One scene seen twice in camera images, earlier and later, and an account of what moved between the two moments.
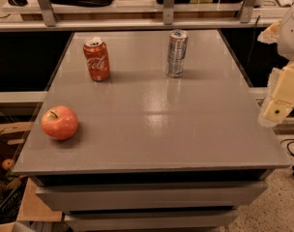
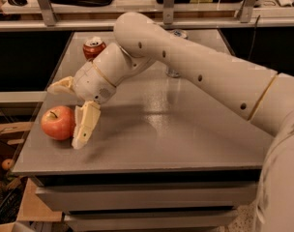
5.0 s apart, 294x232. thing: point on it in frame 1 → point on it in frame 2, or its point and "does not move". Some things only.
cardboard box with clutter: x=14 y=198 does not move
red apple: x=59 y=122 does not move
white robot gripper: x=292 y=38 → x=91 y=82
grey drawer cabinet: x=153 y=153 does not move
